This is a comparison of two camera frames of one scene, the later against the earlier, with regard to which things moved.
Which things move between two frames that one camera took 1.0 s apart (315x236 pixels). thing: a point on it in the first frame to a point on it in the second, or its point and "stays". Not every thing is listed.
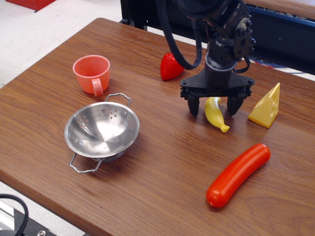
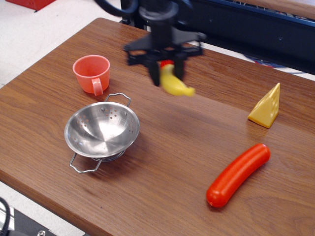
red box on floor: x=36 y=5 stays
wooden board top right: x=304 y=8 stays
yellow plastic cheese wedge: x=267 y=109 stays
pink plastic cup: x=92 y=73 stays
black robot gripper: x=218 y=79 to x=165 y=41
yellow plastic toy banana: x=214 y=113 to x=172 y=84
